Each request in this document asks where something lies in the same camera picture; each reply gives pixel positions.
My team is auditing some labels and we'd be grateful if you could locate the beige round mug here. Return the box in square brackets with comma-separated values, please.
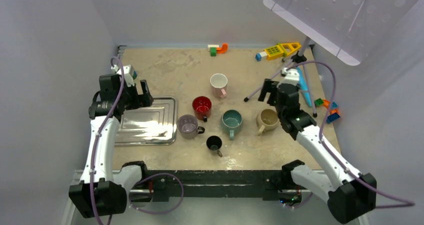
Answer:
[256, 109, 280, 136]

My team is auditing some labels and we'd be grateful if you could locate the mauve mug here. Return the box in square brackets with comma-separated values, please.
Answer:
[177, 114, 206, 140]

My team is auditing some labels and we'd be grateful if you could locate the pink mug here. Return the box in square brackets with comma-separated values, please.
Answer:
[209, 73, 228, 99]

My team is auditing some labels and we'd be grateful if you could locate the teal speckled mug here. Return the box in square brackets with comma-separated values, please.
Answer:
[220, 109, 244, 141]

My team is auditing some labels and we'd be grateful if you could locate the red mug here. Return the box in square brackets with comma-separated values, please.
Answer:
[192, 96, 212, 122]

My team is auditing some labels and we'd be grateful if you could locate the brown striped mug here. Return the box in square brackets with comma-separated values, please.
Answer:
[206, 135, 223, 158]

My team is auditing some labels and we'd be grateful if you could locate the orange elbow toy piece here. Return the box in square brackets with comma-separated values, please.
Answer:
[216, 43, 229, 54]

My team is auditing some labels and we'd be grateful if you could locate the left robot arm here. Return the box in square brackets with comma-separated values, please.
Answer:
[68, 74, 154, 218]

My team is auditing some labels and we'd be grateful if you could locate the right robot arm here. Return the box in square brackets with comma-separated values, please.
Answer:
[258, 79, 377, 224]

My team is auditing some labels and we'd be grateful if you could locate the light blue cone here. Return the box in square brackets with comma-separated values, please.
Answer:
[296, 66, 312, 108]

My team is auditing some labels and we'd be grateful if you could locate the blue green toy block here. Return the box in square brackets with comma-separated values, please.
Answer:
[132, 71, 138, 80]

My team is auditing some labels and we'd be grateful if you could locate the metal tray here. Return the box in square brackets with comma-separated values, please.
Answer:
[115, 96, 178, 146]

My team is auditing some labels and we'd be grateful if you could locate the blue white toy block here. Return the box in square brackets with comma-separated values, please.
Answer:
[255, 51, 268, 62]

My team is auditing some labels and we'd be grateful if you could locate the yellow toy block structure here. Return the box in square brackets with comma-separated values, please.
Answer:
[264, 42, 302, 61]

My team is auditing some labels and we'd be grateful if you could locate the orange curved toy piece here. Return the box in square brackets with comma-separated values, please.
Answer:
[322, 99, 340, 114]

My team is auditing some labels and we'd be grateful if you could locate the tripod stand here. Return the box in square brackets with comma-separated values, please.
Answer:
[243, 35, 321, 118]

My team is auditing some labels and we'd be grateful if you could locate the small green cube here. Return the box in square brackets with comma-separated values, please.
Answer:
[209, 47, 217, 57]

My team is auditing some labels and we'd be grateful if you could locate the perforated white board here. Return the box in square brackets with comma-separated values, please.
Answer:
[263, 0, 419, 66]

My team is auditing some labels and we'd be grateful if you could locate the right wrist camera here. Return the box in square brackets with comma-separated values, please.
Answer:
[278, 67, 300, 86]

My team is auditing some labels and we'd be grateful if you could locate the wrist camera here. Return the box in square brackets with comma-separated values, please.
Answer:
[111, 64, 136, 87]
[278, 67, 300, 86]

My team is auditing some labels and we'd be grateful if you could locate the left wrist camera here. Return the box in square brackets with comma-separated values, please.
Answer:
[111, 64, 136, 87]

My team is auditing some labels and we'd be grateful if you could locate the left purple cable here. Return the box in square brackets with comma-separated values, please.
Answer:
[89, 56, 126, 225]

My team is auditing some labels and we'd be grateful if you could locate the aluminium frame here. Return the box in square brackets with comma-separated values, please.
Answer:
[61, 169, 370, 225]

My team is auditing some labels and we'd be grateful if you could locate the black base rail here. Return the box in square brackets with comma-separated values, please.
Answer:
[131, 170, 307, 202]

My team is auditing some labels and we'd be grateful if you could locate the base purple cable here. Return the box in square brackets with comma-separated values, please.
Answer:
[128, 172, 185, 216]

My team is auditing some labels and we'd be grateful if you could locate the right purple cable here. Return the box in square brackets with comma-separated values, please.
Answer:
[288, 60, 416, 209]

